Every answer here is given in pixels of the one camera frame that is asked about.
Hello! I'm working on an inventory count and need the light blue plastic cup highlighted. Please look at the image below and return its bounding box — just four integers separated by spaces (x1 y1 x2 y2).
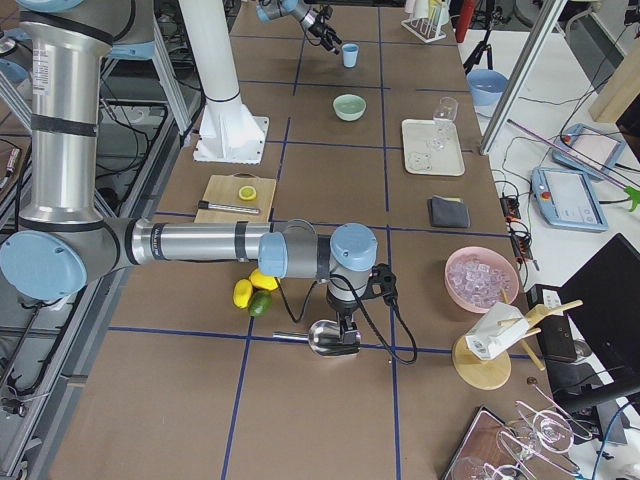
342 43 359 68

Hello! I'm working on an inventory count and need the wooden cutting board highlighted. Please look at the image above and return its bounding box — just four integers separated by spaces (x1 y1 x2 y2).
194 174 277 223

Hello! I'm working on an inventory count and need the green bowl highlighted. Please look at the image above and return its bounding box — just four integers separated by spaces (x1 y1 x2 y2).
333 94 367 122

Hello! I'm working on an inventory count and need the steel muddler rod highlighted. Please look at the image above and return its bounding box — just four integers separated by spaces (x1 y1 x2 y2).
197 200 261 215

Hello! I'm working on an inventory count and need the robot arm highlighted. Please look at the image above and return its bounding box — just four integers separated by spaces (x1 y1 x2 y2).
1 1 377 356
256 0 342 55

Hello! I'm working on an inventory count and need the red cylinder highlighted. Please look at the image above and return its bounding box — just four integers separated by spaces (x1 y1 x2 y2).
455 0 476 43

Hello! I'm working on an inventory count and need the yellow lemon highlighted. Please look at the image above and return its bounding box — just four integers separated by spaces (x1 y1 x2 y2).
232 279 253 309
248 268 279 291

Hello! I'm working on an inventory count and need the blue bowl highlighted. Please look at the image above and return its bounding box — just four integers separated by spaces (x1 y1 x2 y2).
466 69 508 107

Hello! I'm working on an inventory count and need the reacher grabber stick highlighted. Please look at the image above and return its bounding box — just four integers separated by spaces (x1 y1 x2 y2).
507 119 639 212

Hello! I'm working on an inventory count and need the blue teach pendant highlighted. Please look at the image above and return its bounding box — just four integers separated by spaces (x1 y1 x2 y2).
531 167 609 232
552 123 626 180

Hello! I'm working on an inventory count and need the lemon half slice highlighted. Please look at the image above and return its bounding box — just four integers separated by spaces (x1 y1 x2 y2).
238 185 258 202

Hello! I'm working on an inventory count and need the steel ice scoop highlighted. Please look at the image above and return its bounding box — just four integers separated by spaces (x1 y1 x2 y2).
272 319 361 357

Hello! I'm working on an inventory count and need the far blue teach pendant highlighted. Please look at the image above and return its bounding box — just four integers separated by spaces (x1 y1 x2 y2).
552 123 626 180

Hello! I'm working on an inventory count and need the clear wine glass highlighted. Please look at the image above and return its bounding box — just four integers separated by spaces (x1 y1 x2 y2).
427 96 459 151

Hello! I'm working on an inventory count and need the black monitor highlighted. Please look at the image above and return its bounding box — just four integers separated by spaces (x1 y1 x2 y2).
557 233 639 413

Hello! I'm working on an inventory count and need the white carton on stand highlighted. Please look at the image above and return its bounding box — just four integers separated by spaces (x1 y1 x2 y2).
464 302 529 361

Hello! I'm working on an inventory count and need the near blue teach pendant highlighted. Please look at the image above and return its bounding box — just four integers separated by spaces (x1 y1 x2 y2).
531 167 609 232

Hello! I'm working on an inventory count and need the round wooden stand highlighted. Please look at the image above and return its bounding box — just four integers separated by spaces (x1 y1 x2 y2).
452 300 583 390

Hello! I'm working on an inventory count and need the aluminium frame post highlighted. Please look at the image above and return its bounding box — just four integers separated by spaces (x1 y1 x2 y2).
479 0 567 155

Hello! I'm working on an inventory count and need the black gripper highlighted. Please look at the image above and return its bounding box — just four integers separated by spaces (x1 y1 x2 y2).
326 274 369 345
305 14 343 54

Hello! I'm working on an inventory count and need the cream bear serving tray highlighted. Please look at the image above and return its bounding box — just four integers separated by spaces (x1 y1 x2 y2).
401 119 465 177

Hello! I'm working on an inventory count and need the pink bowl with ice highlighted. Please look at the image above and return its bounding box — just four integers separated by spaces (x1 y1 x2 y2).
444 246 520 313

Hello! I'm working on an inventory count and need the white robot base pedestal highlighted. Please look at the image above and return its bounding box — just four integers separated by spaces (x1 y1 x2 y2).
179 0 269 165

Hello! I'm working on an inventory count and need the green lime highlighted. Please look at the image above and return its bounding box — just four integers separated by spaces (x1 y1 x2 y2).
247 290 272 318

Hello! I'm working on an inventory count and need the grey folded cloth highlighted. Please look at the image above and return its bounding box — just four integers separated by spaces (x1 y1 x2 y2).
427 196 470 228

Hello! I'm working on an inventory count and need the white wire cup rack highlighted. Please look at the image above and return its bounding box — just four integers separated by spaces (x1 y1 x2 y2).
401 0 449 44

